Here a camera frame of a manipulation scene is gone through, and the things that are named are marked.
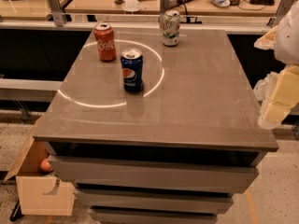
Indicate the open cardboard box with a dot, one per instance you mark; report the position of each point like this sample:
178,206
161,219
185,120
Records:
39,193

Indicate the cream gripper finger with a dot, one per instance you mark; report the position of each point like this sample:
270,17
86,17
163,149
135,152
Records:
266,41
281,96

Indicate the orange ball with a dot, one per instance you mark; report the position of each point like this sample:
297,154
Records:
45,166

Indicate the middle metal bracket post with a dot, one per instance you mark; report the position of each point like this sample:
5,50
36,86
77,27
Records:
164,6

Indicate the grey drawer cabinet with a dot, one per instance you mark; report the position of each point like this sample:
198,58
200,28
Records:
177,152

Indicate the white round lid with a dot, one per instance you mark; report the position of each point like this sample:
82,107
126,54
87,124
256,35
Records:
131,6

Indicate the left metal bracket post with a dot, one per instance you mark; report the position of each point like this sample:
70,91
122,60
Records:
57,13

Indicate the red coca-cola can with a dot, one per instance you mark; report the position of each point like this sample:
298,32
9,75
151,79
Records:
104,36

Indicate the right metal bracket post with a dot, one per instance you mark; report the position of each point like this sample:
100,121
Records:
283,8

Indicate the metal bracket post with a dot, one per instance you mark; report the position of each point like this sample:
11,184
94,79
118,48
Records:
283,8
164,6
57,13

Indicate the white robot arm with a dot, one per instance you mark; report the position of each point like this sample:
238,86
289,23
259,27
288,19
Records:
286,47

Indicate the blue pepsi can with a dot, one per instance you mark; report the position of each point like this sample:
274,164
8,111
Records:
132,68

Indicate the white green 7up can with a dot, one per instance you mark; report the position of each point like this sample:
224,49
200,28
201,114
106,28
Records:
171,24

